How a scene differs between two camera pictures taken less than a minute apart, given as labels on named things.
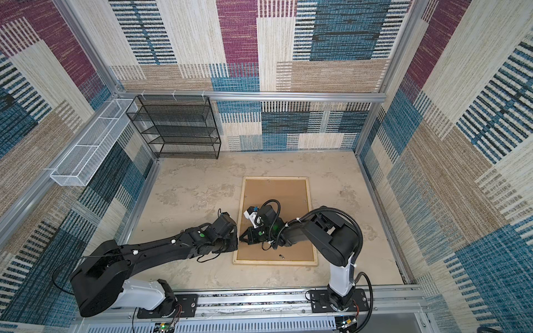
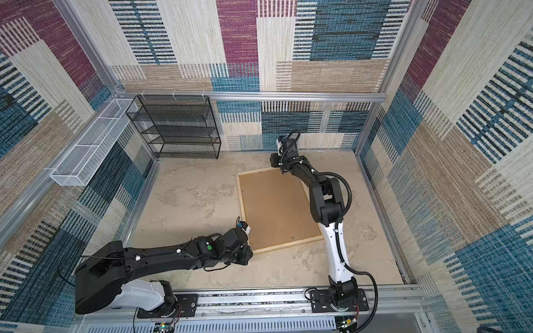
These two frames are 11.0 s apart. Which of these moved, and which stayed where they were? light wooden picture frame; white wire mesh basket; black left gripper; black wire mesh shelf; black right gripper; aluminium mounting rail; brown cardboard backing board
Moved: black right gripper; brown cardboard backing board; light wooden picture frame; black left gripper
Stayed: aluminium mounting rail; white wire mesh basket; black wire mesh shelf
